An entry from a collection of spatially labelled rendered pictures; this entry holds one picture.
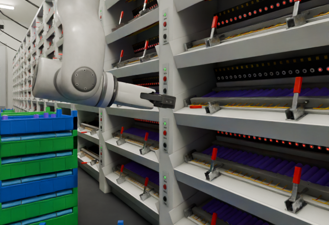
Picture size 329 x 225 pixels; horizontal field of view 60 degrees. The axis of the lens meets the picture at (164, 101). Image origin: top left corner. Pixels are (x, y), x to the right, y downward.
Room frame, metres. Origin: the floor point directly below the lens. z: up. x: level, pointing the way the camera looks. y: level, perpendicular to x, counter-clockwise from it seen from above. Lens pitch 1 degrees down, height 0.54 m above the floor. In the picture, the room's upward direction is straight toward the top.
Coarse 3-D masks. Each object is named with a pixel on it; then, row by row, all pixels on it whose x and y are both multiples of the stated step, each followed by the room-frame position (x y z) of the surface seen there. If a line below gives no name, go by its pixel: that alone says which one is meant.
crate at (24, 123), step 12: (0, 120) 1.01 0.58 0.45; (12, 120) 1.03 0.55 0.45; (24, 120) 1.06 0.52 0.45; (36, 120) 1.08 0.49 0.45; (48, 120) 1.11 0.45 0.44; (60, 120) 1.14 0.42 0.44; (72, 120) 1.17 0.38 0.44; (0, 132) 1.01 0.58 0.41; (12, 132) 1.03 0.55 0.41; (24, 132) 1.06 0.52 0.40; (36, 132) 1.08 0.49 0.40
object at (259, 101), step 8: (264, 96) 0.74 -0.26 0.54; (272, 96) 0.72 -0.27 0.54; (280, 96) 0.70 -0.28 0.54; (288, 96) 0.68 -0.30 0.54; (304, 96) 0.64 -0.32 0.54; (312, 96) 0.63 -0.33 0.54; (320, 96) 0.61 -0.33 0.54; (328, 96) 0.60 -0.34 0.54; (192, 104) 0.98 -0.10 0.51; (200, 104) 0.94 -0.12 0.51; (208, 104) 0.89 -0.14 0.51; (224, 104) 0.85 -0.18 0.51; (232, 104) 0.82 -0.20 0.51; (240, 104) 0.79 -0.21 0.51; (248, 104) 0.77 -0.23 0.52; (256, 104) 0.75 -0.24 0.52; (264, 104) 0.72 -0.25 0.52; (272, 104) 0.71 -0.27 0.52; (280, 104) 0.69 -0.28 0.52; (288, 104) 0.67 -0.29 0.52; (312, 104) 0.62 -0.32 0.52; (320, 104) 0.60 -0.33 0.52; (328, 104) 0.59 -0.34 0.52
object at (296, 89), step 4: (296, 80) 0.61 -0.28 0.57; (300, 80) 0.60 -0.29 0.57; (296, 84) 0.61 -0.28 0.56; (300, 84) 0.60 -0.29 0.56; (296, 88) 0.60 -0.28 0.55; (300, 88) 0.60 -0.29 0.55; (296, 92) 0.60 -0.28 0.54; (296, 96) 0.60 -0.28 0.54; (296, 100) 0.60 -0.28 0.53; (292, 104) 0.60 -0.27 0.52; (296, 104) 0.60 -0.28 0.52; (292, 108) 0.60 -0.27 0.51
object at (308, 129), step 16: (256, 80) 0.87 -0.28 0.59; (272, 80) 0.83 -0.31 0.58; (288, 80) 0.78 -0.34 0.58; (304, 80) 0.74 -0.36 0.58; (320, 80) 0.71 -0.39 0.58; (176, 96) 0.98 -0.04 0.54; (192, 96) 0.99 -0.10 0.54; (176, 112) 0.96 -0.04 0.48; (192, 112) 0.89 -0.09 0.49; (224, 112) 0.79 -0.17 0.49; (240, 112) 0.75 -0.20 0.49; (256, 112) 0.71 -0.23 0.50; (272, 112) 0.68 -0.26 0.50; (208, 128) 0.84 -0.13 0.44; (224, 128) 0.77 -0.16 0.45; (240, 128) 0.72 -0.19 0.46; (256, 128) 0.68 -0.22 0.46; (272, 128) 0.63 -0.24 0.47; (288, 128) 0.60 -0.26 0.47; (304, 128) 0.57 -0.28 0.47; (320, 128) 0.54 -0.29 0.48; (320, 144) 0.55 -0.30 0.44
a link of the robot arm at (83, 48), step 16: (64, 0) 0.59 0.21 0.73; (80, 0) 0.59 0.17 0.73; (96, 0) 0.62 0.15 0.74; (64, 16) 0.56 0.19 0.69; (80, 16) 0.56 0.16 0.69; (96, 16) 0.61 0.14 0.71; (64, 32) 0.53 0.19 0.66; (80, 32) 0.53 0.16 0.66; (96, 32) 0.55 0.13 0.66; (64, 48) 0.52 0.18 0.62; (80, 48) 0.52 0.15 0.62; (96, 48) 0.54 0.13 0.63; (64, 64) 0.52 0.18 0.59; (80, 64) 0.52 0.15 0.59; (96, 64) 0.54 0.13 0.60; (64, 80) 0.52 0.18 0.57; (80, 80) 0.52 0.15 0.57; (96, 80) 0.54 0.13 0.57; (64, 96) 0.56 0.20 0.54; (80, 96) 0.53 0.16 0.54
